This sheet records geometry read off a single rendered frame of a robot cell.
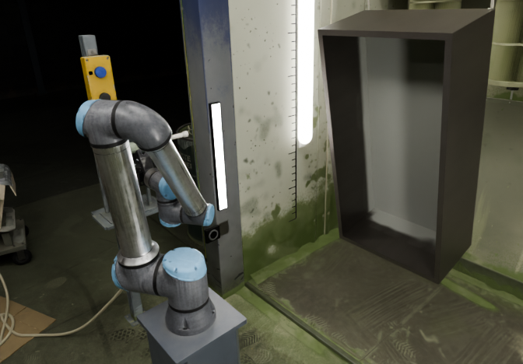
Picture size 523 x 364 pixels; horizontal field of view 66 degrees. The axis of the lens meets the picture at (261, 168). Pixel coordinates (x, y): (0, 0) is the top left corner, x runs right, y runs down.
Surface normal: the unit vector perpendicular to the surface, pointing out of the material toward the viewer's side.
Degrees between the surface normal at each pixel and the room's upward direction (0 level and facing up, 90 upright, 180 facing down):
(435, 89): 102
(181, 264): 5
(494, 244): 57
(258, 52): 90
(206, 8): 90
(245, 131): 90
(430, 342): 0
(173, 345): 0
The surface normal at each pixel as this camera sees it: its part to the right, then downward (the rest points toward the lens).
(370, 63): -0.72, 0.45
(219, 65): 0.66, 0.26
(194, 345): -0.03, -0.93
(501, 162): -0.65, -0.29
